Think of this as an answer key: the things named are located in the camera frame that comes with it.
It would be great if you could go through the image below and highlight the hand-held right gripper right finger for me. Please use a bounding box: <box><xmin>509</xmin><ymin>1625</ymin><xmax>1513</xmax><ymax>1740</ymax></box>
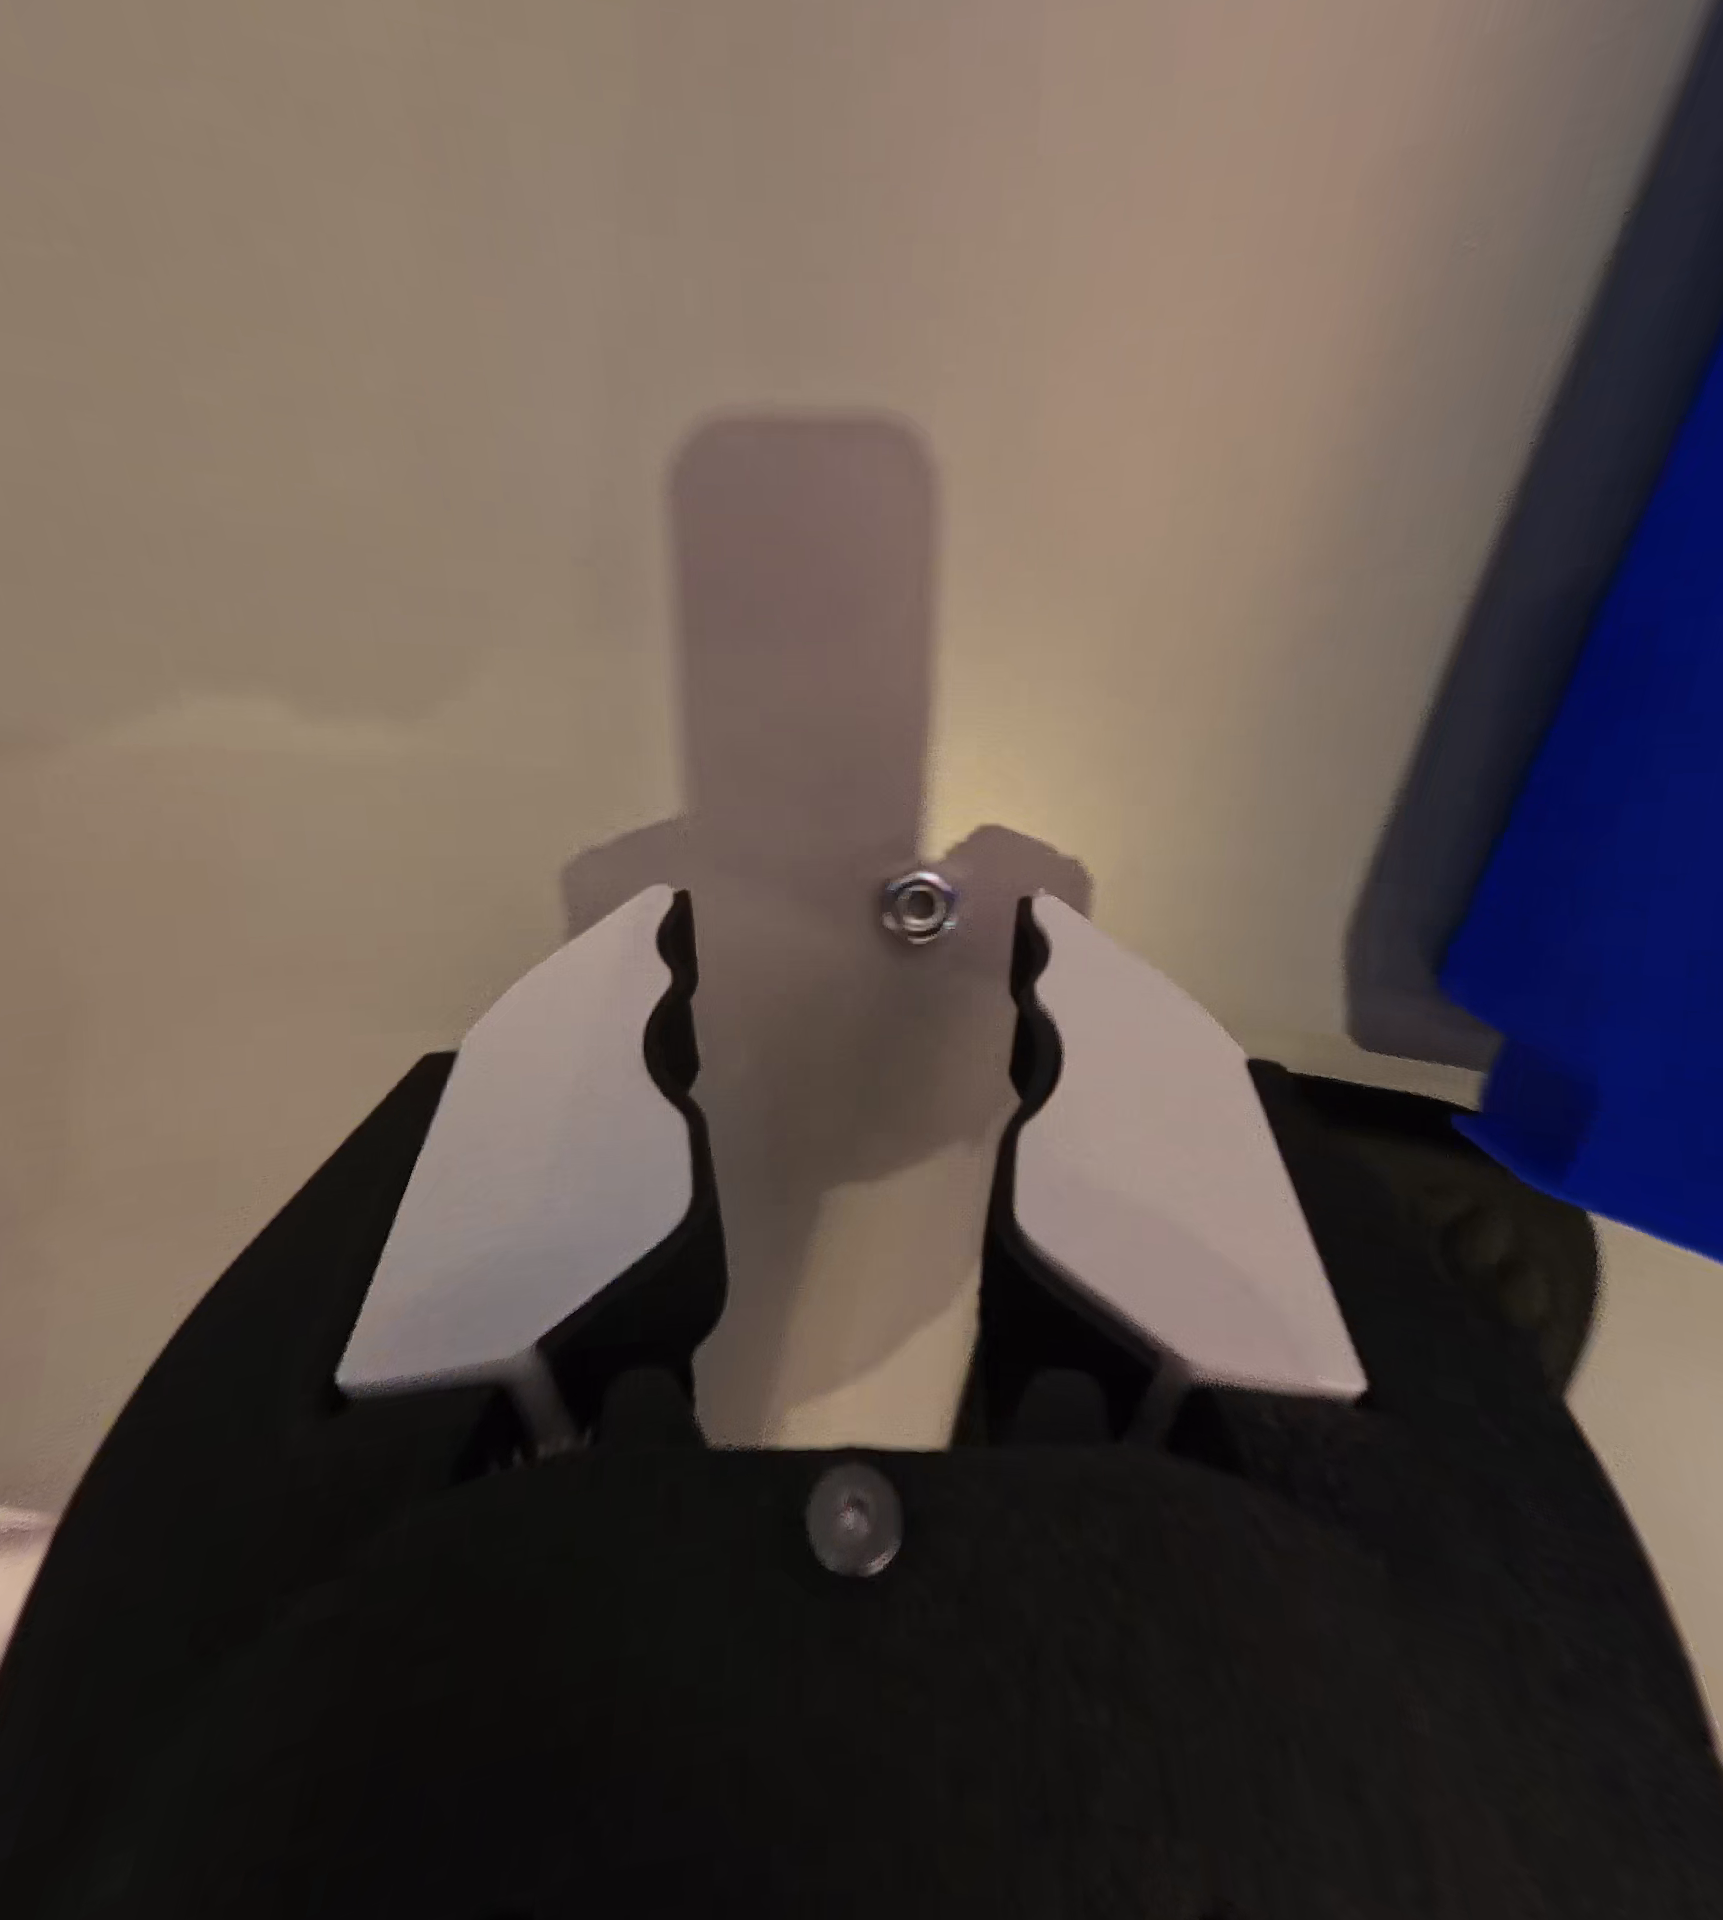
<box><xmin>981</xmin><ymin>891</ymin><xmax>1364</xmax><ymax>1450</ymax></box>

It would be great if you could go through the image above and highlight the black wrist rest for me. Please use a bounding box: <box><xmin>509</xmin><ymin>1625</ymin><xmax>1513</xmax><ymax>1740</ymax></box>
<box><xmin>1400</xmin><ymin>1080</ymin><xmax>1602</xmax><ymax>1404</ymax></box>

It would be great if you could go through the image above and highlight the blue plastic bin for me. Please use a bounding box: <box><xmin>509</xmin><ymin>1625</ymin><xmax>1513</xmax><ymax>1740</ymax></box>
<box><xmin>1430</xmin><ymin>141</ymin><xmax>1723</xmax><ymax>1304</ymax></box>

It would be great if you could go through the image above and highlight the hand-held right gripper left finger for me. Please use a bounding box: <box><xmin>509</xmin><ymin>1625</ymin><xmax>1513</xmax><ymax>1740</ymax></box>
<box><xmin>336</xmin><ymin>885</ymin><xmax>730</xmax><ymax>1450</ymax></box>

